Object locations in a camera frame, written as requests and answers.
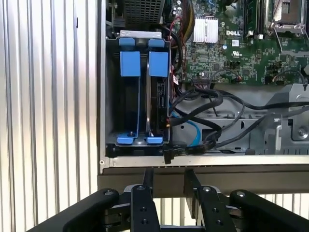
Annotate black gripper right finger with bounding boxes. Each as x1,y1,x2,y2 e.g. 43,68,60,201
183,168,309,232

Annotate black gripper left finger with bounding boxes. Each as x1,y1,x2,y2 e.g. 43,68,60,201
25,168,162,232

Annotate silver disk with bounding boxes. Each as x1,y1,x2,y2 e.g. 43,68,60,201
144,38,170,146

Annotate grey disk bay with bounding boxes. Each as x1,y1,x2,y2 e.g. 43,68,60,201
105,35,172,148

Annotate empty blue disk carrier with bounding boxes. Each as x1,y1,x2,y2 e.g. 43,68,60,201
116,37,142,146

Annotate black RAM slot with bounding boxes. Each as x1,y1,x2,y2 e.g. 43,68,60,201
242,0,265,37

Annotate open grey PC case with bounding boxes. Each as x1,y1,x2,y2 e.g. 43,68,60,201
96,0,309,199

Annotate grey metal drive cage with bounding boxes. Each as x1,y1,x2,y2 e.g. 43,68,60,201
169,83,309,156

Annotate green motherboard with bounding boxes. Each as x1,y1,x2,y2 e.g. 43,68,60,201
166,0,309,86

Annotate silver finned heat sink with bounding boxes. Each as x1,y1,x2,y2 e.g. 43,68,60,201
192,16,219,44

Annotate metal socket cover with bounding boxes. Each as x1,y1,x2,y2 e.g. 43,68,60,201
271,21,309,58

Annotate silver power supply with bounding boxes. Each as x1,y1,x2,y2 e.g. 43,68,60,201
121,0,167,25

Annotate CPU socket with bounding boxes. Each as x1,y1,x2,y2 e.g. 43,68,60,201
267,0,307,25

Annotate blue disk wire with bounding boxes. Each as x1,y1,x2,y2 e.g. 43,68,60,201
169,101,204,148

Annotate thick black disk wire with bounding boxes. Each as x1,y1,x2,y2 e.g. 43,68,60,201
163,117,223,165

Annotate long black wire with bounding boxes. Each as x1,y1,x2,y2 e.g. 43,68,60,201
172,88,309,114

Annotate thin black board wire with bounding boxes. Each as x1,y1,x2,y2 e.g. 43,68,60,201
211,69,309,90

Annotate red yellow wire bundle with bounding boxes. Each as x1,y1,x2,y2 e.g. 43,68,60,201
175,0,197,45

